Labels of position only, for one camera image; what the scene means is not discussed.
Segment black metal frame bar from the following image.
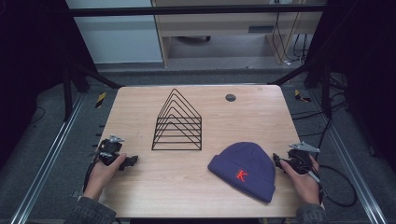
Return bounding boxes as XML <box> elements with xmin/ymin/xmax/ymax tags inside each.
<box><xmin>68</xmin><ymin>4</ymin><xmax>327</xmax><ymax>18</ymax></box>

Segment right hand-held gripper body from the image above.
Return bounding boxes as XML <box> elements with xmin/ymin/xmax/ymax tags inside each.
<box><xmin>279</xmin><ymin>141</ymin><xmax>321</xmax><ymax>175</ymax></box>

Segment white cabinet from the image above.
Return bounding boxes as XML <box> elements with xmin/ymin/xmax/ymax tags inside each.
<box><xmin>64</xmin><ymin>0</ymin><xmax>164</xmax><ymax>65</ymax></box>

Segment person's right hand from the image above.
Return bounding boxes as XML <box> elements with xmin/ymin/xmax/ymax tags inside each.
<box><xmin>279</xmin><ymin>155</ymin><xmax>324</xmax><ymax>207</ymax></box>

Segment person's left hand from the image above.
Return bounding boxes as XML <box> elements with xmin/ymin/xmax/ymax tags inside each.
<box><xmin>82</xmin><ymin>152</ymin><xmax>128</xmax><ymax>202</ymax></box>

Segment black wire file rack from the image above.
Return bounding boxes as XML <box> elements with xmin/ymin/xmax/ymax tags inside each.
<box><xmin>151</xmin><ymin>88</ymin><xmax>203</xmax><ymax>151</ymax></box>

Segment light wooden desk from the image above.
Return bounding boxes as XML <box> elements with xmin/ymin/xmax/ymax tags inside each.
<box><xmin>150</xmin><ymin>0</ymin><xmax>327</xmax><ymax>68</ymax></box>

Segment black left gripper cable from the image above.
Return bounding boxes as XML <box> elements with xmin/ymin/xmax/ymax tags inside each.
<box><xmin>82</xmin><ymin>155</ymin><xmax>101</xmax><ymax>193</ymax></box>

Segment black floor cables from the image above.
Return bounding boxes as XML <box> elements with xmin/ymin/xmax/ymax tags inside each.
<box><xmin>290</xmin><ymin>74</ymin><xmax>353</xmax><ymax>150</ymax></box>

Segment purple knit beanie hat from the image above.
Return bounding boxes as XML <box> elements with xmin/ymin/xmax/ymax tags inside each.
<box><xmin>207</xmin><ymin>141</ymin><xmax>276</xmax><ymax>203</ymax></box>

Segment black metal stand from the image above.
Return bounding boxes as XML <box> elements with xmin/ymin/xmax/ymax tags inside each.
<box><xmin>61</xmin><ymin>61</ymin><xmax>123</xmax><ymax>122</ymax></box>
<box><xmin>268</xmin><ymin>61</ymin><xmax>333</xmax><ymax>119</ymax></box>

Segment aluminium floor rail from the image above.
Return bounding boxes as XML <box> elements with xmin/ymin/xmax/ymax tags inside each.
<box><xmin>9</xmin><ymin>92</ymin><xmax>86</xmax><ymax>224</ymax></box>
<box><xmin>309</xmin><ymin>89</ymin><xmax>388</xmax><ymax>224</ymax></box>

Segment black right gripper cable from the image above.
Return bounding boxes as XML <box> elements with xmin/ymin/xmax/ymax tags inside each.
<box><xmin>306</xmin><ymin>157</ymin><xmax>359</xmax><ymax>208</ymax></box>

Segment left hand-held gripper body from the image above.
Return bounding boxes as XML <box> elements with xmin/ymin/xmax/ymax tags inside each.
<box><xmin>96</xmin><ymin>133</ymin><xmax>129</xmax><ymax>167</ymax></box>

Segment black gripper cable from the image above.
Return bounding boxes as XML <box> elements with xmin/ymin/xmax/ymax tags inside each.
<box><xmin>82</xmin><ymin>155</ymin><xmax>101</xmax><ymax>193</ymax></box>
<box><xmin>306</xmin><ymin>157</ymin><xmax>359</xmax><ymax>208</ymax></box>

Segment yellow black tape strip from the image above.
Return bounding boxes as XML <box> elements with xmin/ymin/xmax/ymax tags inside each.
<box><xmin>94</xmin><ymin>91</ymin><xmax>107</xmax><ymax>109</ymax></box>
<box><xmin>293</xmin><ymin>89</ymin><xmax>312</xmax><ymax>104</ymax></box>

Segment hanging black desk cables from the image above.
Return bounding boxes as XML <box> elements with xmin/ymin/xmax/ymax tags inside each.
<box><xmin>271</xmin><ymin>11</ymin><xmax>310</xmax><ymax>66</ymax></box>

